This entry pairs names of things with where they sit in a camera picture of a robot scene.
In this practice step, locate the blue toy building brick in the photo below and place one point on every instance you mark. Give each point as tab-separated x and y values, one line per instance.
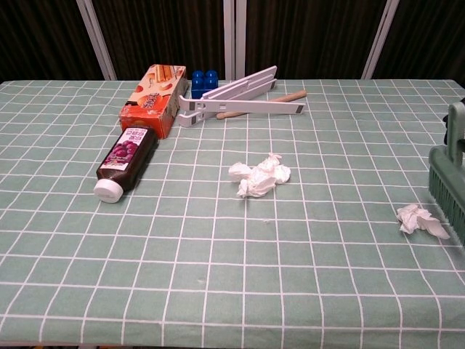
203	81

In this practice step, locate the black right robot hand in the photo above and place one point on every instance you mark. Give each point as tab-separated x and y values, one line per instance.
446	131

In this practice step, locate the orange biscuit box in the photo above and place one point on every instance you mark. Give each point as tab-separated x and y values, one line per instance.
150	105

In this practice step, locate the mint green hand brush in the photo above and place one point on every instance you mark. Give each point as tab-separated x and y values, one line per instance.
450	174

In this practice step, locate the wooden stick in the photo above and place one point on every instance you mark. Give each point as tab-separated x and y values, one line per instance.
290	97

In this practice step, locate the white frame pole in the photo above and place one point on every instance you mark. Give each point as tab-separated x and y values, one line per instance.
379	40
98	40
229	36
241	36

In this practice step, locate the white folding laptop stand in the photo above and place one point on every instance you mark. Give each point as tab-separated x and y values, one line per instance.
250	103

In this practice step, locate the grape juice bottle white cap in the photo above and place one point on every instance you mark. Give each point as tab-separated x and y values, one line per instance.
125	156

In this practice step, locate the green checked tablecloth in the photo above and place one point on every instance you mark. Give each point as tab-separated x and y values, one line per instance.
203	254

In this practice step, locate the dark pleated curtain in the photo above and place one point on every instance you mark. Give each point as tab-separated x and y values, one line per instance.
163	32

